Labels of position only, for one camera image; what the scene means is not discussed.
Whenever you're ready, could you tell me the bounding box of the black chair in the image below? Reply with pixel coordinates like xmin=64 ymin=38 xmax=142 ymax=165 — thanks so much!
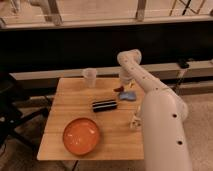
xmin=0 ymin=71 xmax=49 ymax=150

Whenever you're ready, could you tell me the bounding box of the clear plastic cup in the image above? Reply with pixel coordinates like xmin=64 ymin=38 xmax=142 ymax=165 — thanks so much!
xmin=82 ymin=68 xmax=97 ymax=88

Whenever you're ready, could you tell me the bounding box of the wooden table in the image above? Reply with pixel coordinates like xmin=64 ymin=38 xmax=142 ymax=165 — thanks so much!
xmin=37 ymin=78 xmax=144 ymax=161

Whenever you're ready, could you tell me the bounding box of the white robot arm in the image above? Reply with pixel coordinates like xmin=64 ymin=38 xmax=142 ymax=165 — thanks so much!
xmin=117 ymin=49 xmax=193 ymax=171

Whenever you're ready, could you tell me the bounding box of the red pepper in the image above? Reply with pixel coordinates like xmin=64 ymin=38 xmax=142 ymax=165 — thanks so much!
xmin=114 ymin=86 xmax=125 ymax=92

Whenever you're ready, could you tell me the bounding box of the black striped cylinder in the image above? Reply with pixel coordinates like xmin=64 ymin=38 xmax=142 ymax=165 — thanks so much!
xmin=92 ymin=100 xmax=117 ymax=112

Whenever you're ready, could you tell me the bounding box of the black clamp on ledge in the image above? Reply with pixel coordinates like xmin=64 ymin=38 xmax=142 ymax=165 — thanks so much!
xmin=177 ymin=58 xmax=189 ymax=69

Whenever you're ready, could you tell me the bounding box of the orange bowl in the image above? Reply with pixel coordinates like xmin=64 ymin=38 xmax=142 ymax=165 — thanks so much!
xmin=62 ymin=118 xmax=100 ymax=155

